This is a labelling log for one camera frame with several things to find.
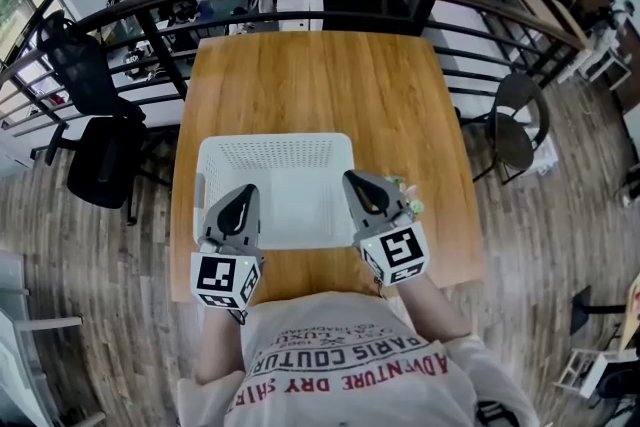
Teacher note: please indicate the bunch of pale flowers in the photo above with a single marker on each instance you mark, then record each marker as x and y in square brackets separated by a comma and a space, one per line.
[413, 206]

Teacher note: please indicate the person's left forearm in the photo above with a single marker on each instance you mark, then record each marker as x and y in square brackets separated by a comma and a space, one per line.
[220, 345]

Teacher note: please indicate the person's white printed shirt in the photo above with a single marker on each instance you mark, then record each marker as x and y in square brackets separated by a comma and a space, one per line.
[350, 390]

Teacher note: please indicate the white frame stool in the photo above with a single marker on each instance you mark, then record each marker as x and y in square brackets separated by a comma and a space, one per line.
[585, 370]

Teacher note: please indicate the person's right forearm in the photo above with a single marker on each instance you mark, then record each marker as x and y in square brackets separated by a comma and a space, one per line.
[430, 310]

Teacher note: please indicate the black stool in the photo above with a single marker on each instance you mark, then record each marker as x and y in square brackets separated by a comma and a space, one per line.
[582, 310]

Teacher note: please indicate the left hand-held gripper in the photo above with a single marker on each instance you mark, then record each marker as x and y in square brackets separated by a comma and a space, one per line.
[216, 275]

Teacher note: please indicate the black mesh office chair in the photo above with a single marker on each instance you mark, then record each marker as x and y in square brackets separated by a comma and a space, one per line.
[105, 165]

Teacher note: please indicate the white perforated plastic basket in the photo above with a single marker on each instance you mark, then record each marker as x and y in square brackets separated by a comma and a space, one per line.
[300, 195]

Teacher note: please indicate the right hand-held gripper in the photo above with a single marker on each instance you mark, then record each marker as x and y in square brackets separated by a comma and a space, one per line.
[400, 252]

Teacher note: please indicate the white side table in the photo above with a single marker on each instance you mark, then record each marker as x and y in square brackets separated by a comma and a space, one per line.
[600, 55]

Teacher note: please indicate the light wooden desk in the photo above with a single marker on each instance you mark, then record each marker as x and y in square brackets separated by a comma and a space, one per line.
[540, 5]

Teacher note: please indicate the black round-back chair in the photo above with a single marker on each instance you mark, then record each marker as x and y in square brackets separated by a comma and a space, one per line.
[515, 140]

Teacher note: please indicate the glass-top table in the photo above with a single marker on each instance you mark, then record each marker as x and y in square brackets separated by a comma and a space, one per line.
[15, 295]

